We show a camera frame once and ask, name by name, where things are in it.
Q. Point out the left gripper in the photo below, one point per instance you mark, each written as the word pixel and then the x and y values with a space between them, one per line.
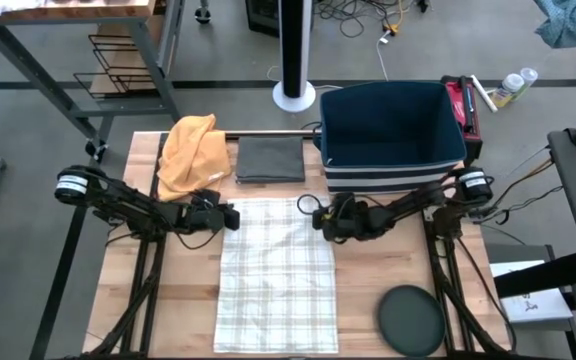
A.
pixel 208 217

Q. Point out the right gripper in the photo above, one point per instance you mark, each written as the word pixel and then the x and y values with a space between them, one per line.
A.
pixel 353 220

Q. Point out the grey kitchen towel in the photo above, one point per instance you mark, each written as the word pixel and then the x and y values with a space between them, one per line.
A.
pixel 270 160

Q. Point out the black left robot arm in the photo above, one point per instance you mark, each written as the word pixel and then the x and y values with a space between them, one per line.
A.
pixel 118 200

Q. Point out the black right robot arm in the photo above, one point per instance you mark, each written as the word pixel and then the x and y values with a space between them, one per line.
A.
pixel 418 197

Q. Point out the yellow towel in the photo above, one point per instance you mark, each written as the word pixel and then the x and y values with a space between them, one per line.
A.
pixel 193 155

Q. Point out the navy white striped fabric bin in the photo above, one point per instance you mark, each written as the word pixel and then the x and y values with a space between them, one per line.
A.
pixel 388 125

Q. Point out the dark green round plate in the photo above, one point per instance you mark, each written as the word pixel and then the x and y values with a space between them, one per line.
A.
pixel 410 320

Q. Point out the black caster wheel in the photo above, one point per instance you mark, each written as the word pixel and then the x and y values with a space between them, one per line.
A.
pixel 97 150
pixel 202 15

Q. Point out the red black tool case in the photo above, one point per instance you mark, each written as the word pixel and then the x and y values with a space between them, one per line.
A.
pixel 468 107

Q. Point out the white black tower fan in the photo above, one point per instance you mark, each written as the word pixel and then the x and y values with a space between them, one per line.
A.
pixel 293 50

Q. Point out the white plastic tube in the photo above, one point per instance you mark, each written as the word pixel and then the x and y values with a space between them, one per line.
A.
pixel 483 92

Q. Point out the tan wooden board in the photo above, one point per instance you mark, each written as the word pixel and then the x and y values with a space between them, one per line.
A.
pixel 128 50

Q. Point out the yellow power plug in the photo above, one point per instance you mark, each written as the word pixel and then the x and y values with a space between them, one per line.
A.
pixel 392 28

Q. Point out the black padded bar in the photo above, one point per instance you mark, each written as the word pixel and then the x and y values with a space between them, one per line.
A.
pixel 543 275

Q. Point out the white printed box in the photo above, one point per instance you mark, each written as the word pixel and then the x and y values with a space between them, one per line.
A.
pixel 533 305

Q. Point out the black box on floor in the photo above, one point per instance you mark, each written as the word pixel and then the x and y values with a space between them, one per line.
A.
pixel 263 17

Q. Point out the green bottle white cap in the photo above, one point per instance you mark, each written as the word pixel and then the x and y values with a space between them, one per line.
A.
pixel 528 76

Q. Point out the teal patterned cloth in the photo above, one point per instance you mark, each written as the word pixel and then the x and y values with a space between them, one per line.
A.
pixel 573 22

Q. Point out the black metal table rail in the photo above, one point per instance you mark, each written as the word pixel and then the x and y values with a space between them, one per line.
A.
pixel 268 133

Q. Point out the wooden workbench grey frame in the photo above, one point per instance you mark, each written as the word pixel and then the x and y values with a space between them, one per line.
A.
pixel 68 10

